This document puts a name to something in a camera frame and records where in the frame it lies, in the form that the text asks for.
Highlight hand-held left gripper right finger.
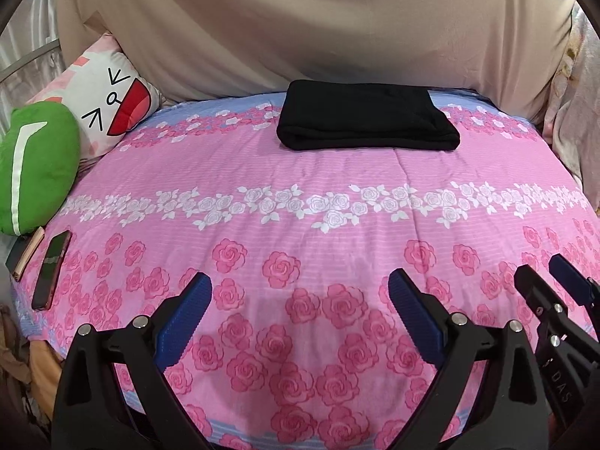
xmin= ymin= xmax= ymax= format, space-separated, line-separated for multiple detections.
xmin=388 ymin=269 xmax=550 ymax=450

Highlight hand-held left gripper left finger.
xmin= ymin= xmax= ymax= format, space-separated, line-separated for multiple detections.
xmin=51 ymin=272 xmax=213 ymax=450

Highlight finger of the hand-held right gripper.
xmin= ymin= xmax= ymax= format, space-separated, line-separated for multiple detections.
xmin=513 ymin=264 xmax=600 ymax=450
xmin=548 ymin=253 xmax=600 ymax=358

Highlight black pants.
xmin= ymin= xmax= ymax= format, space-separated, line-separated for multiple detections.
xmin=276 ymin=79 xmax=461 ymax=153

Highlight phone with red case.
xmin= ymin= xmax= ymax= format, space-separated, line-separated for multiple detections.
xmin=31 ymin=230 xmax=74 ymax=311

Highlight pink floral bedsheet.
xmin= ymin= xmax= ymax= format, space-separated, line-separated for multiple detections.
xmin=9 ymin=87 xmax=600 ymax=450

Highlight orange cloth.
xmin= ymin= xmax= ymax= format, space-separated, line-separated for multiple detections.
xmin=0 ymin=304 xmax=64 ymax=432

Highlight phone with gold edge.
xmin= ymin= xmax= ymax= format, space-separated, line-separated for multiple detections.
xmin=6 ymin=226 xmax=46 ymax=282

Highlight pale floral blanket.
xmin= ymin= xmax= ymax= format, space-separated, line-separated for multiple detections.
xmin=543 ymin=2 xmax=600 ymax=214

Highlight green pillow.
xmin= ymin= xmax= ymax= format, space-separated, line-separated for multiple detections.
xmin=0 ymin=101 xmax=81 ymax=236

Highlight white cartoon face pillow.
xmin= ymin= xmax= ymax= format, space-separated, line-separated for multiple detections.
xmin=24 ymin=32 xmax=163 ymax=172

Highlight beige cloth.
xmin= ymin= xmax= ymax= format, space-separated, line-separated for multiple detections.
xmin=55 ymin=0 xmax=576 ymax=120

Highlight metal bed rail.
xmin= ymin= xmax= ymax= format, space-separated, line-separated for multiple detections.
xmin=0 ymin=40 xmax=62 ymax=86

